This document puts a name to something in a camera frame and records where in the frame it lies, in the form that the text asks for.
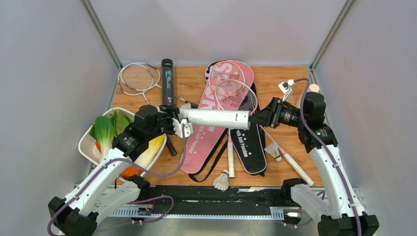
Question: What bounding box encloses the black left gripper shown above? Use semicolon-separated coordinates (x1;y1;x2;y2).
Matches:
147;105;181;141

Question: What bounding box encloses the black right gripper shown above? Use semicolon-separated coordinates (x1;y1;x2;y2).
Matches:
245;97;305;129

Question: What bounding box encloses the shuttlecock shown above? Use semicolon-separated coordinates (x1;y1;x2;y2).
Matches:
264;142;282;162
181;103;192;109
213;170;229;191

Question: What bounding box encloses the white shuttlecock tube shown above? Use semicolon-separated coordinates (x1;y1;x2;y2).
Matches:
179;108;250;130

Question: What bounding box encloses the black shuttlecock tube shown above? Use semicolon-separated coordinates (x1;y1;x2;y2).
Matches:
161;59;175;106

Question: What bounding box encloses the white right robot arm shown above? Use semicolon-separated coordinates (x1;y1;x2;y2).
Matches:
249;92;380;236

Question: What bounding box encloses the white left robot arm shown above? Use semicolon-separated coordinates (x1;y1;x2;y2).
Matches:
47;105;193;236

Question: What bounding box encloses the black racket cover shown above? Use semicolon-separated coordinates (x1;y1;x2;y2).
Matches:
205;59;267;177

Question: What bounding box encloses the pink racket lower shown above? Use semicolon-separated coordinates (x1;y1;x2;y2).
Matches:
215;79;314;186

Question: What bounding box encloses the pink racket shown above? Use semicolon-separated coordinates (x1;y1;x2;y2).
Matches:
215;79;314;186
208;60;248;178

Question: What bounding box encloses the white silver racket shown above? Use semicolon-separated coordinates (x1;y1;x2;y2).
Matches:
119;62;160;105

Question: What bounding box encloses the black silver racket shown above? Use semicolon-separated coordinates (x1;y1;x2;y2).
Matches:
118;63;199;157

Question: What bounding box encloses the pink racket cover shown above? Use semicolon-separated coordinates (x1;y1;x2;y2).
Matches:
181;60;254;174

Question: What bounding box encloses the green leafy vegetable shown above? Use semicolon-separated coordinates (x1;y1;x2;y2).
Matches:
110;110;131;137

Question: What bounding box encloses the yellow white cabbage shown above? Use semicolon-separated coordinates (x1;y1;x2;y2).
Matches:
134;135;165;169

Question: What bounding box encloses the pink racket upper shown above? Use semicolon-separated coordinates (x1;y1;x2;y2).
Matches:
208;60;248;178

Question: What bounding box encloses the cream bottle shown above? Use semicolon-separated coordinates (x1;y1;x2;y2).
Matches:
296;84;320;108

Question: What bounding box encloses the green bok choy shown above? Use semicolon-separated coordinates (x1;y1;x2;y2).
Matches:
89;116;115;162

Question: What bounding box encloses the orange carrot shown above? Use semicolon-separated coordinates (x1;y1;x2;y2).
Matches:
120;166;142;180

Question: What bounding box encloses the white vegetable tray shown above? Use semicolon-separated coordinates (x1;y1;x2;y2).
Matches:
78;108;167;177

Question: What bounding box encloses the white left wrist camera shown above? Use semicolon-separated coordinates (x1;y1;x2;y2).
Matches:
172;118;194;138

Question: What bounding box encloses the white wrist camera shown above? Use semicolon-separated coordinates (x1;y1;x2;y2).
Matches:
172;118;194;138
278;79;295;102

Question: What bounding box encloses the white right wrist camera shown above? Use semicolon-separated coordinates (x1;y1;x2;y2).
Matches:
278;79;295;102

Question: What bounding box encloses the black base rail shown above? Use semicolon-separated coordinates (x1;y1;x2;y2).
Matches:
138;185;300;217

